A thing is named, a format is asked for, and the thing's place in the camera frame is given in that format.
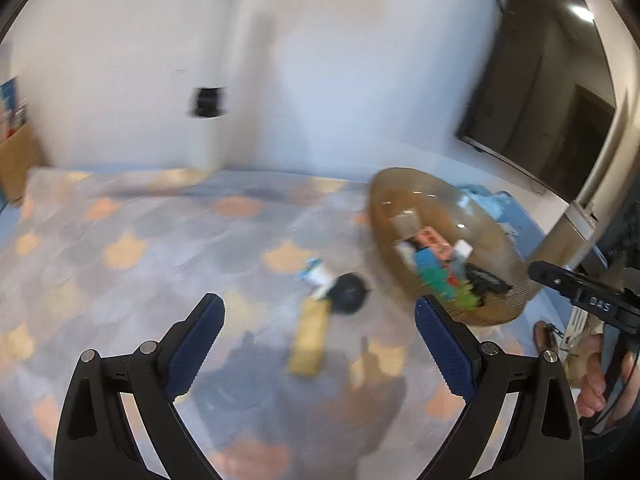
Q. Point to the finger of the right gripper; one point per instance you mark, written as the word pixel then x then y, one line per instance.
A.
pixel 567 283

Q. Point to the person right hand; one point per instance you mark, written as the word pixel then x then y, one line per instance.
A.
pixel 590 400

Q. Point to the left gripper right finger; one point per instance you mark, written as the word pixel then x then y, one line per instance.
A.
pixel 542 439

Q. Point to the blue tissue pack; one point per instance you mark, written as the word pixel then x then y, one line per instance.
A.
pixel 494 204

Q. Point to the fan pattern table mat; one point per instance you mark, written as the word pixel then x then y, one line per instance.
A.
pixel 251 325

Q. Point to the blue rectangular box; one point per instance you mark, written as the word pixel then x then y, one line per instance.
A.
pixel 425 260

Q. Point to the amber ribbed glass bowl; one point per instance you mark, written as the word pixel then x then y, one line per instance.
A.
pixel 456 217

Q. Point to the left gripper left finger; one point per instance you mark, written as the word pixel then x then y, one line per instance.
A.
pixel 95 440

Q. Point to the dark green translucent figurine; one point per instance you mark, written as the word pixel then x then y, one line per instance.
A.
pixel 437 280

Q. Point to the yellow rectangular device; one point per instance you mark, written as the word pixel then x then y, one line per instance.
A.
pixel 307 352

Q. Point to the white desk lamp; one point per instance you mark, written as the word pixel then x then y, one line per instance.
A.
pixel 237 42

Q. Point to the black ball toy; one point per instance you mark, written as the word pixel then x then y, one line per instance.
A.
pixel 348 294

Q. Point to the white cube charger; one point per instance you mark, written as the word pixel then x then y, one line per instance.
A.
pixel 462 250

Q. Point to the cardboard pen holder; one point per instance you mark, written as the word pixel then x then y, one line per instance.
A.
pixel 19 153

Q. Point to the pink capybara card box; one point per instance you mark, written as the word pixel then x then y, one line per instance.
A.
pixel 428 237

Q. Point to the black monitor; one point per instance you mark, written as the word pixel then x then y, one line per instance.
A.
pixel 545 101

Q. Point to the black dragon figurine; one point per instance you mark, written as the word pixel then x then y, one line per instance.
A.
pixel 484 283

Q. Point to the light green translucent figurine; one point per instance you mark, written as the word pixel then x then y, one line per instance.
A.
pixel 467 300

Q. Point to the white slotted spatula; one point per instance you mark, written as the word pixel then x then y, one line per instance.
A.
pixel 575 327

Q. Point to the stack of books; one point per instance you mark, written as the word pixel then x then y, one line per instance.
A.
pixel 13 109

